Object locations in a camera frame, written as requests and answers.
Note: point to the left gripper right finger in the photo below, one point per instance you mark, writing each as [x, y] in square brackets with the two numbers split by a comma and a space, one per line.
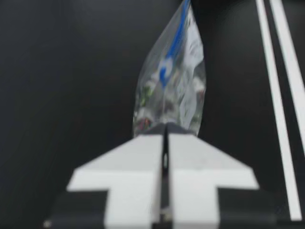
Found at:
[197, 171]

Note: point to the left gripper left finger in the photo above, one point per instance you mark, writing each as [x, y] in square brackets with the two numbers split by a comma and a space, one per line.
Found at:
[133, 171]

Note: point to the clear zip bag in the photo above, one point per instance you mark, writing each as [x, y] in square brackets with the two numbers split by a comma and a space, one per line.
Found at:
[176, 78]

